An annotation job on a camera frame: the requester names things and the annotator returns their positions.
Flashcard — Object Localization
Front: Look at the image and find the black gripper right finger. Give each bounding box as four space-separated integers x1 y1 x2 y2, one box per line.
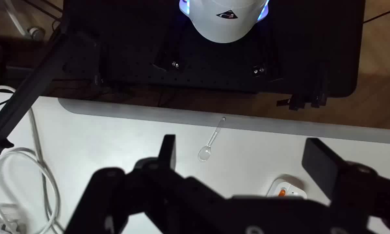
300 138 351 207

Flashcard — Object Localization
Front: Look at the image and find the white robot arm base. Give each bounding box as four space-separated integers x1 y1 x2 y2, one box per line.
178 0 270 44

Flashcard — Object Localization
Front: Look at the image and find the black tripod leg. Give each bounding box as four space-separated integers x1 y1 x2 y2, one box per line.
0 30 77 157

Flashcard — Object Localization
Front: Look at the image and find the thin white cable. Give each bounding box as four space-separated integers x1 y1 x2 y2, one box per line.
0 85 53 219

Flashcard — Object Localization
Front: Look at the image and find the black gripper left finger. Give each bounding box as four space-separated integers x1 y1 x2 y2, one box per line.
156 133 178 172

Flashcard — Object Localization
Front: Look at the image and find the clear plastic spoon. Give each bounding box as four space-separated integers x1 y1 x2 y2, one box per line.
196 116 227 163

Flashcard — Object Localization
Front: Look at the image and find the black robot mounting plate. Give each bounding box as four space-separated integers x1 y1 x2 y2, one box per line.
58 0 366 99

